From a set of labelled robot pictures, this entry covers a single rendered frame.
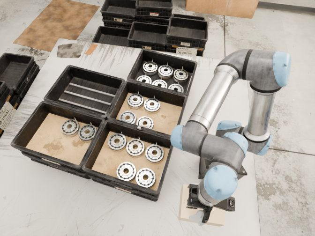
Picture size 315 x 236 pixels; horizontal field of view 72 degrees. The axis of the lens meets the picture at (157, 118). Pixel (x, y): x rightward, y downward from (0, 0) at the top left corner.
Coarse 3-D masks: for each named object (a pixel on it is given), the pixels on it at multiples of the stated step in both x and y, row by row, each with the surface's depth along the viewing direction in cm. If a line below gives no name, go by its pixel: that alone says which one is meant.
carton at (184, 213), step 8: (184, 184) 83; (184, 192) 82; (184, 200) 80; (184, 208) 79; (216, 208) 79; (184, 216) 78; (216, 216) 78; (224, 216) 78; (208, 224) 82; (216, 224) 79; (224, 224) 77
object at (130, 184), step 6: (108, 120) 119; (102, 126) 116; (126, 126) 117; (132, 126) 117; (144, 132) 116; (150, 132) 116; (96, 138) 113; (168, 138) 114; (90, 150) 109; (168, 156) 109; (84, 162) 106; (168, 162) 107; (84, 168) 104; (96, 174) 103; (102, 174) 103; (162, 174) 104; (114, 180) 102; (120, 180) 103; (162, 180) 103; (132, 186) 102; (138, 186) 101; (150, 192) 101; (156, 192) 100
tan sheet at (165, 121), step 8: (160, 104) 137; (168, 104) 137; (120, 112) 133; (136, 112) 134; (144, 112) 134; (160, 112) 134; (168, 112) 134; (176, 112) 135; (136, 120) 131; (160, 120) 131; (168, 120) 131; (176, 120) 132; (160, 128) 128; (168, 128) 129
